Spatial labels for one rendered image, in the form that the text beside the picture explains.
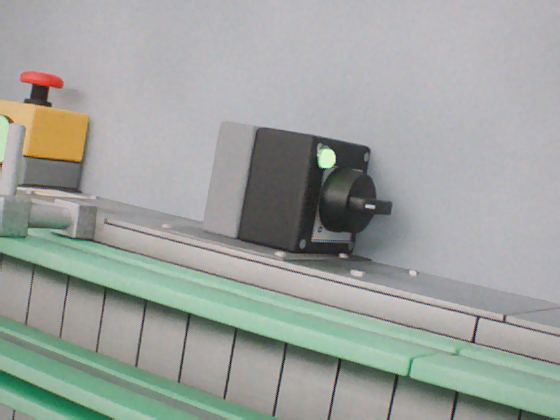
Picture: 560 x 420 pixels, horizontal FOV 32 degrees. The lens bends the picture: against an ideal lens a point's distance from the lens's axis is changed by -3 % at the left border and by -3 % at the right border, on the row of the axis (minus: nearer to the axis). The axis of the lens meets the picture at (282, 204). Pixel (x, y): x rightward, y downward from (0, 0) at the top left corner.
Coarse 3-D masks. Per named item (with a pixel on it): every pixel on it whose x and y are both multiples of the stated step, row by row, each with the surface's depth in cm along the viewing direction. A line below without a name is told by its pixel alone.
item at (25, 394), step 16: (0, 384) 62; (16, 384) 63; (32, 384) 63; (0, 400) 61; (16, 400) 60; (32, 400) 60; (48, 400) 60; (64, 400) 61; (32, 416) 59; (48, 416) 58; (64, 416) 58; (80, 416) 58; (96, 416) 59
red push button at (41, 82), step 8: (24, 72) 84; (32, 72) 84; (40, 72) 84; (24, 80) 84; (32, 80) 84; (40, 80) 84; (48, 80) 84; (56, 80) 84; (32, 88) 85; (40, 88) 85; (48, 88) 85; (32, 96) 85; (40, 96) 85
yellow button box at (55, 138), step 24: (24, 120) 81; (48, 120) 83; (72, 120) 85; (24, 144) 81; (48, 144) 83; (72, 144) 85; (0, 168) 83; (24, 168) 81; (48, 168) 83; (72, 168) 86
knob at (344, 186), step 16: (336, 176) 66; (352, 176) 66; (368, 176) 67; (336, 192) 65; (352, 192) 65; (368, 192) 67; (320, 208) 66; (336, 208) 65; (352, 208) 65; (368, 208) 65; (384, 208) 67; (336, 224) 66; (352, 224) 66
